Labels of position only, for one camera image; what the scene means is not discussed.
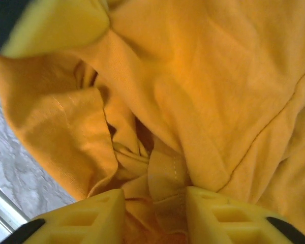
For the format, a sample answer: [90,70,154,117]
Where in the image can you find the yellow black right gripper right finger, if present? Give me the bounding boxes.
[185,186,305,244]

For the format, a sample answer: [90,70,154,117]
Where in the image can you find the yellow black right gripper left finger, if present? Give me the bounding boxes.
[5,189,127,244]

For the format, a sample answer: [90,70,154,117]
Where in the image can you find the orange t-shirt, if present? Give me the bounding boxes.
[0,0,305,244]

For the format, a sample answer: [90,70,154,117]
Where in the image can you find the long aluminium mounting rail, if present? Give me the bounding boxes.
[0,179,33,236]

